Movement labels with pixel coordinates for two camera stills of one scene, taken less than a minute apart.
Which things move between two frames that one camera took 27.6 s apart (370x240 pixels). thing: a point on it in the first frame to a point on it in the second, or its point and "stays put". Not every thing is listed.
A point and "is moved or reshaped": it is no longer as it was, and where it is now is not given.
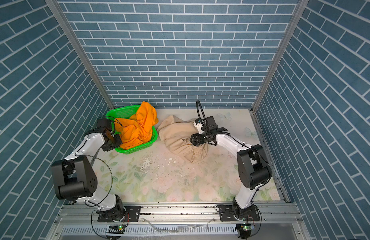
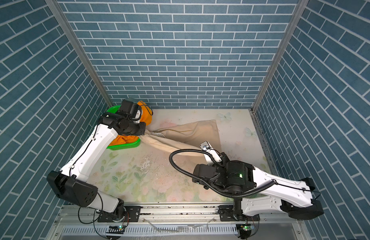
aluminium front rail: (80, 221) stays put
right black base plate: (227, 213) stays put
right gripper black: (196, 137) to (224, 160)
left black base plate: (132, 214) stays put
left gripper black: (118, 141) to (142, 130)
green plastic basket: (125, 111) is moved or reshaped
